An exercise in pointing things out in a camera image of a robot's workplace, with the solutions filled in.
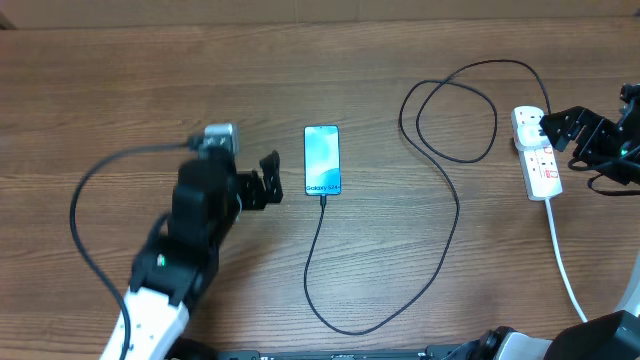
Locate Samsung Galaxy smartphone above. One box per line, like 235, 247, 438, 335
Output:
304, 125, 342, 196

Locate black charger cable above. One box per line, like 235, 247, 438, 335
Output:
302, 58, 552, 336

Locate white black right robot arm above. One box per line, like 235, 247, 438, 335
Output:
449, 84, 639, 359

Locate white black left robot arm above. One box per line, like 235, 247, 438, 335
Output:
102, 148, 283, 359

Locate white charger plug adapter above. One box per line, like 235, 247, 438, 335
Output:
514, 123, 550, 151

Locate white power strip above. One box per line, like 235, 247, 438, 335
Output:
511, 106, 563, 201

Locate white power strip cord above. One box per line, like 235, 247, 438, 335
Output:
543, 197, 590, 324

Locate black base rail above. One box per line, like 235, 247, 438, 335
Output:
216, 341, 477, 360

